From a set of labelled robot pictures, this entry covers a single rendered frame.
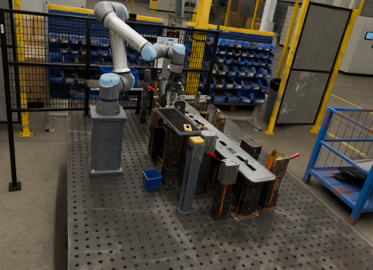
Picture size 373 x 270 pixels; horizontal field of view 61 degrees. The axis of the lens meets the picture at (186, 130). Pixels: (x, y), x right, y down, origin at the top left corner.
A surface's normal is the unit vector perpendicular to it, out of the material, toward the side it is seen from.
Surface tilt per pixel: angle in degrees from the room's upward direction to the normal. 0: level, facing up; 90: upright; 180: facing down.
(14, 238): 0
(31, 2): 90
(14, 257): 0
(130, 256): 0
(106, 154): 90
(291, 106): 90
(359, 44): 90
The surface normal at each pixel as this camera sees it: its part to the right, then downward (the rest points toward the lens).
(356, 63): 0.32, 0.42
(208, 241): 0.15, -0.91
